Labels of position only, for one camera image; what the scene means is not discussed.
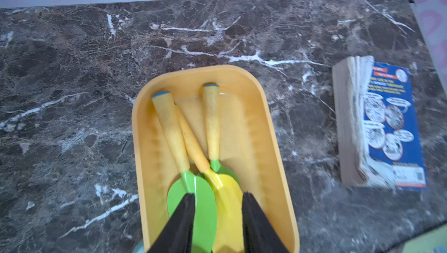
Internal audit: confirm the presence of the green shovel blue-tipped handle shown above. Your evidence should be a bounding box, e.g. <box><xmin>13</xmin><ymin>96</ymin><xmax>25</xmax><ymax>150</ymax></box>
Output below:
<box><xmin>152</xmin><ymin>91</ymin><xmax>217</xmax><ymax>253</ymax></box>

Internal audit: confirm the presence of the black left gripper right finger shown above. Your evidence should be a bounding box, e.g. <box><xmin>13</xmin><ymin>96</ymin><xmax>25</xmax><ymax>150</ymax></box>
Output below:
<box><xmin>242</xmin><ymin>192</ymin><xmax>289</xmax><ymax>253</ymax></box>

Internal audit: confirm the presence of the yellow plastic shovel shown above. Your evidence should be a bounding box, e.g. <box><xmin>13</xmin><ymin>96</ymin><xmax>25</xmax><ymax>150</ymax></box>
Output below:
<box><xmin>175</xmin><ymin>106</ymin><xmax>244</xmax><ymax>253</ymax></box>

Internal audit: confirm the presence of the blue Macmillan paperback book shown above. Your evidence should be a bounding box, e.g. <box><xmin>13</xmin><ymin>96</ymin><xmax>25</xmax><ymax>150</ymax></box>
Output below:
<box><xmin>332</xmin><ymin>56</ymin><xmax>427</xmax><ymax>190</ymax></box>

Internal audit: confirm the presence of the green shovel yellow handle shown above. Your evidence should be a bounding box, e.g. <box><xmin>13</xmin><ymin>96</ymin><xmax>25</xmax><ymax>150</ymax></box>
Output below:
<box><xmin>203</xmin><ymin>83</ymin><xmax>240</xmax><ymax>184</ymax></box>

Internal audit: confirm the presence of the yellow-green booklet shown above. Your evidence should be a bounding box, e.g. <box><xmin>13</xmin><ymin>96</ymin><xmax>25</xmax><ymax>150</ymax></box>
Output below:
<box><xmin>402</xmin><ymin>225</ymin><xmax>447</xmax><ymax>253</ymax></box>

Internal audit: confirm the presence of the yellow plastic storage box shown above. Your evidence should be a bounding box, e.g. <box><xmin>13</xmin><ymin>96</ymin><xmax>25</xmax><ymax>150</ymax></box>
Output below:
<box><xmin>132</xmin><ymin>65</ymin><xmax>300</xmax><ymax>253</ymax></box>

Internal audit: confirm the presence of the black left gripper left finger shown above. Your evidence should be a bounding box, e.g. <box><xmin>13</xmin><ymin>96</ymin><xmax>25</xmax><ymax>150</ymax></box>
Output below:
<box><xmin>147</xmin><ymin>193</ymin><xmax>196</xmax><ymax>253</ymax></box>

